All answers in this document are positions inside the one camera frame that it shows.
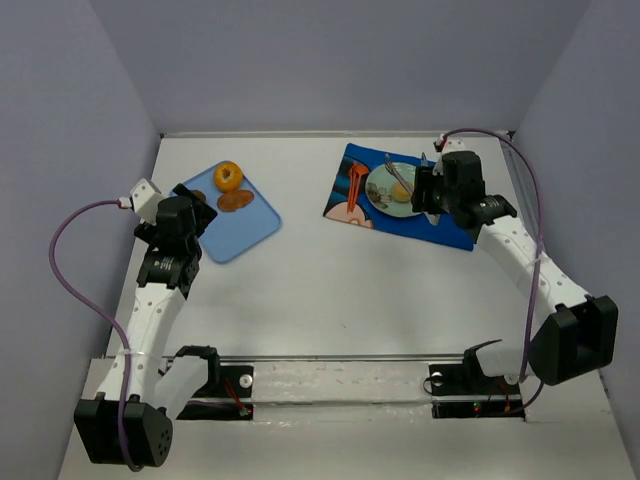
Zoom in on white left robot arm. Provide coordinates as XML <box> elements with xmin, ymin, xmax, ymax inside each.
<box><xmin>74</xmin><ymin>180</ymin><xmax>220</xmax><ymax>472</ymax></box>

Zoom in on green floral plate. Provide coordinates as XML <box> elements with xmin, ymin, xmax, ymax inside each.
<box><xmin>365</xmin><ymin>164</ymin><xmax>417</xmax><ymax>219</ymax></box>

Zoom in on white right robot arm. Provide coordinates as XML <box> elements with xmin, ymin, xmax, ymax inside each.
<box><xmin>411</xmin><ymin>149</ymin><xmax>619</xmax><ymax>386</ymax></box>

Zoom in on orange plastic fork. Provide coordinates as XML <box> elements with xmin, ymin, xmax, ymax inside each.
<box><xmin>347</xmin><ymin>162</ymin><xmax>369</xmax><ymax>213</ymax></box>

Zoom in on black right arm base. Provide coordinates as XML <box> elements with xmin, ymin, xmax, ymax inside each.
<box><xmin>422</xmin><ymin>340</ymin><xmax>525</xmax><ymax>419</ymax></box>

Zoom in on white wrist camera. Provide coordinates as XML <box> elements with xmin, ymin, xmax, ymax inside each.
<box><xmin>130</xmin><ymin>178</ymin><xmax>165</xmax><ymax>225</ymax></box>
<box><xmin>433</xmin><ymin>134</ymin><xmax>467</xmax><ymax>176</ymax></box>

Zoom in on small round bread roll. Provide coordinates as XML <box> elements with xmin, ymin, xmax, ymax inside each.
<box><xmin>391</xmin><ymin>182</ymin><xmax>411</xmax><ymax>203</ymax></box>

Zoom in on metal tongs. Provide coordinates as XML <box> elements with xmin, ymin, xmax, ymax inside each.
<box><xmin>384</xmin><ymin>153</ymin><xmax>413</xmax><ymax>196</ymax></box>

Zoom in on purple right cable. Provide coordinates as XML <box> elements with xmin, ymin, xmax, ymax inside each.
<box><xmin>442</xmin><ymin>128</ymin><xmax>546</xmax><ymax>416</ymax></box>

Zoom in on purple cable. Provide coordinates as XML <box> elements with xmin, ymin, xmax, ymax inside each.
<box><xmin>49</xmin><ymin>199</ymin><xmax>146</xmax><ymax>473</ymax></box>
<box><xmin>442</xmin><ymin>128</ymin><xmax>546</xmax><ymax>416</ymax></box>

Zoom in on blue cartoon placemat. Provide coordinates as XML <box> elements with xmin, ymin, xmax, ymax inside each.
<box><xmin>323</xmin><ymin>143</ymin><xmax>473</xmax><ymax>251</ymax></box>

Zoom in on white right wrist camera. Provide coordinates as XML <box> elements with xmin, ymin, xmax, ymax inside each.
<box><xmin>433</xmin><ymin>134</ymin><xmax>467</xmax><ymax>176</ymax></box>

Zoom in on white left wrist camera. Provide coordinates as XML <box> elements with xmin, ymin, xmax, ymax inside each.
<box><xmin>130</xmin><ymin>178</ymin><xmax>165</xmax><ymax>225</ymax></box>

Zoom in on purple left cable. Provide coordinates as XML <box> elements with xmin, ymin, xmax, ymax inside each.
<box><xmin>49</xmin><ymin>199</ymin><xmax>146</xmax><ymax>473</ymax></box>

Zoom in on blue plastic tray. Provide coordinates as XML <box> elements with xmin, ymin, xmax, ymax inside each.
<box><xmin>182</xmin><ymin>161</ymin><xmax>281</xmax><ymax>264</ymax></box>

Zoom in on orange glazed donut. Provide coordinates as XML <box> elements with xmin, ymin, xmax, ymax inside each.
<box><xmin>212</xmin><ymin>161</ymin><xmax>244</xmax><ymax>193</ymax></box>

